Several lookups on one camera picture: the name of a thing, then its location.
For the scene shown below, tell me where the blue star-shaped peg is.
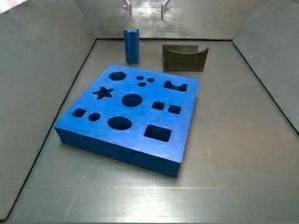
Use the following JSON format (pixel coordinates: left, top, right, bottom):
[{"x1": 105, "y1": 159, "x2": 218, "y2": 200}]
[{"x1": 124, "y1": 28, "x2": 139, "y2": 64}]

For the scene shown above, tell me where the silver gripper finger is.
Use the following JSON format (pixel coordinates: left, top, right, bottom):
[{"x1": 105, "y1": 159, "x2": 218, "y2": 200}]
[
  {"x1": 123, "y1": 0, "x2": 132, "y2": 20},
  {"x1": 160, "y1": 0, "x2": 172, "y2": 21}
]

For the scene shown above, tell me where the blue shape-sorting board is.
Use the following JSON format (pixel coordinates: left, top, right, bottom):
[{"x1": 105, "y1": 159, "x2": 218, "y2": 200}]
[{"x1": 53, "y1": 65, "x2": 199, "y2": 177}]

